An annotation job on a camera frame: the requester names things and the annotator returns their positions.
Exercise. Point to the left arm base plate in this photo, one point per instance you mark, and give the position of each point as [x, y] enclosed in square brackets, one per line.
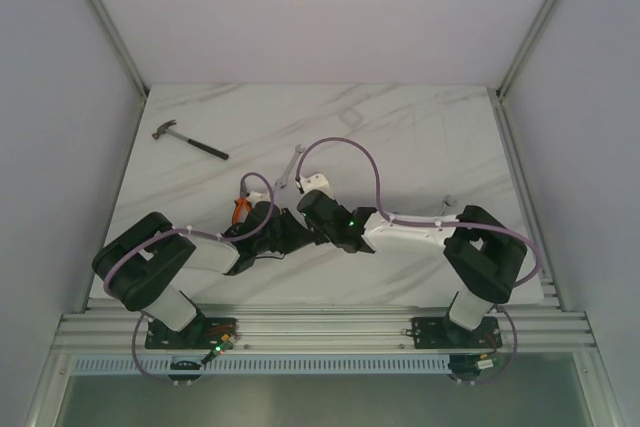
[203, 333]

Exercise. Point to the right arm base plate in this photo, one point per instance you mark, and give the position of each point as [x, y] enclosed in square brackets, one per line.
[437, 332]

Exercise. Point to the silver wrench right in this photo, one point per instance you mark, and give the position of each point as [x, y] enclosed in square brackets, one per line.
[447, 203]

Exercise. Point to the silver wrench centre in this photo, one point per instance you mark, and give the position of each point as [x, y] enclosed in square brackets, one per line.
[282, 181]

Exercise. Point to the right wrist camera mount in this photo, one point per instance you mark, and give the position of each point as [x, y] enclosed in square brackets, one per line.
[315, 182]

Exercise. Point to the black handled hammer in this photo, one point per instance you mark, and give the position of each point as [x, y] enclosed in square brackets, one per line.
[167, 129]

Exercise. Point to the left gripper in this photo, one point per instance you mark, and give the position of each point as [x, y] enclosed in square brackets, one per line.
[250, 219]

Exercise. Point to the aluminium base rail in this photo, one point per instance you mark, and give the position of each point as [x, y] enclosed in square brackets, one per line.
[108, 340]

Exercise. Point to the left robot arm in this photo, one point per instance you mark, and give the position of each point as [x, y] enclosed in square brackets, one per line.
[141, 263]

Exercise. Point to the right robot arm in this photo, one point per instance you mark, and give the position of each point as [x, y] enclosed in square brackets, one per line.
[486, 259]

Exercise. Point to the orange handled pliers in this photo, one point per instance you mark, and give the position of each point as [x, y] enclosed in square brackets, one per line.
[242, 206]

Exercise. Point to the silver wrench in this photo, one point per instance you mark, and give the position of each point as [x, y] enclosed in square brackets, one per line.
[447, 203]
[282, 181]

